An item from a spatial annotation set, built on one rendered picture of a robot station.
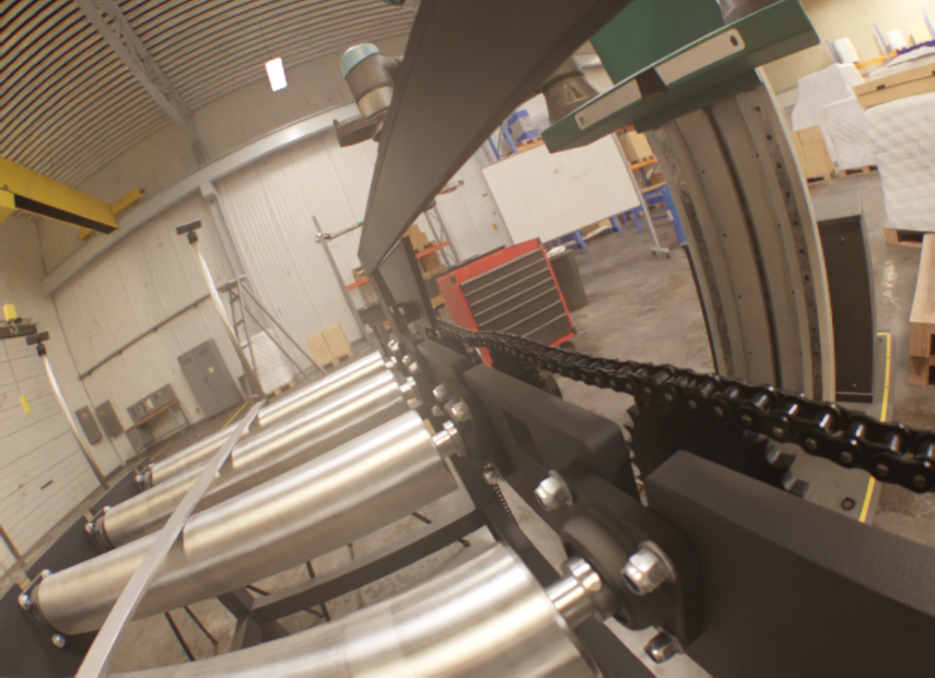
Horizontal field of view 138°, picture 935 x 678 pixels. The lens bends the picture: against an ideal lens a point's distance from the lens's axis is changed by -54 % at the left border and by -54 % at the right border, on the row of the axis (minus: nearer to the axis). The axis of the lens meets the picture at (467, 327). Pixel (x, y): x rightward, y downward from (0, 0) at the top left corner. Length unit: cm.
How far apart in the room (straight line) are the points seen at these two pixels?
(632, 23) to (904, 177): 288
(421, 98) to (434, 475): 36
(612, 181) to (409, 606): 518
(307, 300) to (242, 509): 1008
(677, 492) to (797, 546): 6
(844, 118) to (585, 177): 532
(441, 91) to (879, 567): 24
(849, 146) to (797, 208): 743
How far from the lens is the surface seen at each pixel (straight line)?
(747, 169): 98
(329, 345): 841
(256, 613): 150
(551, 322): 281
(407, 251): 43
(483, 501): 123
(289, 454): 74
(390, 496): 44
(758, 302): 107
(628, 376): 27
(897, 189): 362
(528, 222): 501
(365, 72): 71
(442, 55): 17
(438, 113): 19
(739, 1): 74
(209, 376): 1076
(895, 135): 350
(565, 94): 93
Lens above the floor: 106
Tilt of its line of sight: 11 degrees down
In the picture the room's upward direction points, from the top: 24 degrees counter-clockwise
